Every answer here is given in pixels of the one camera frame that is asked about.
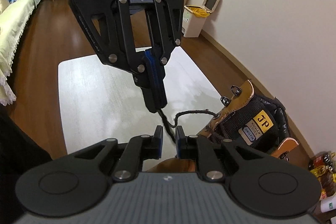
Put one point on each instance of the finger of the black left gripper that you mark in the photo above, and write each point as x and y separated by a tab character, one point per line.
157	87
148	84

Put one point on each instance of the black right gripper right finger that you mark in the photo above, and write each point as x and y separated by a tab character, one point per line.
186	145

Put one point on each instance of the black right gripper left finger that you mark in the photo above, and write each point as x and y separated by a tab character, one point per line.
152	144

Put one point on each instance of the dark brown braided shoelace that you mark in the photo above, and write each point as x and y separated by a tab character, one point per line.
191	120

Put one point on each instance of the tan leather boot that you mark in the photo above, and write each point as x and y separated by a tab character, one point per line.
246	118

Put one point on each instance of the white trash bin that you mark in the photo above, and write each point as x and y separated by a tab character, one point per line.
194	17

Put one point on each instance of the sofa with yellow cover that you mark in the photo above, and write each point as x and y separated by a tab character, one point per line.
14	17

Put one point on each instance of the pack of drink bottles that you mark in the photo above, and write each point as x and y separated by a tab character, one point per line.
323	167

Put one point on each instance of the white plastic bucket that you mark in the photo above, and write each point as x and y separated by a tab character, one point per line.
328	204

